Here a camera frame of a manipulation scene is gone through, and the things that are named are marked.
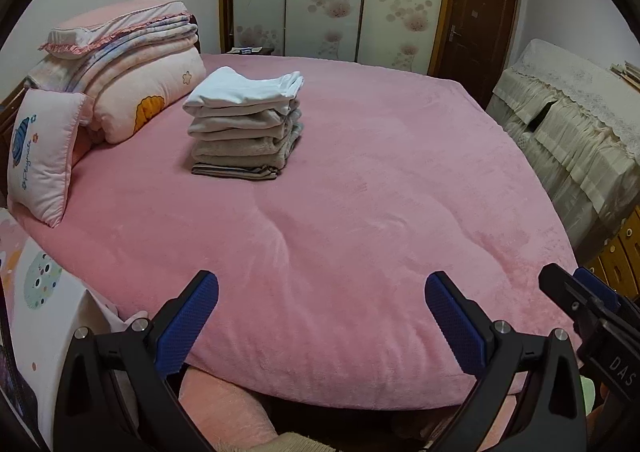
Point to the white printed t-shirt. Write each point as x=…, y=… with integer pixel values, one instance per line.
x=225, y=89

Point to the wooden drawer cabinet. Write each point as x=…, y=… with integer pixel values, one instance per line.
x=617, y=264

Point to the pink embroidered pillow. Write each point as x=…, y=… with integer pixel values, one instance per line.
x=41, y=152

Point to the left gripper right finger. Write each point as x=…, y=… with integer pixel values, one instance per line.
x=463, y=323

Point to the beige lace-covered furniture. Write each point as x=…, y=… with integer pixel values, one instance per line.
x=578, y=127

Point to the folded pink quilts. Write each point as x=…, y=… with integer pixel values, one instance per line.
x=132, y=60

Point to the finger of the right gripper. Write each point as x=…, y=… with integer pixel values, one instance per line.
x=598, y=288

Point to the dark wooden door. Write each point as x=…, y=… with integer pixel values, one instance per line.
x=472, y=40

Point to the stack of folded clothes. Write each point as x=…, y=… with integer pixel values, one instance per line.
x=248, y=142

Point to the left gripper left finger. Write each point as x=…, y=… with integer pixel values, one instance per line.
x=177, y=325

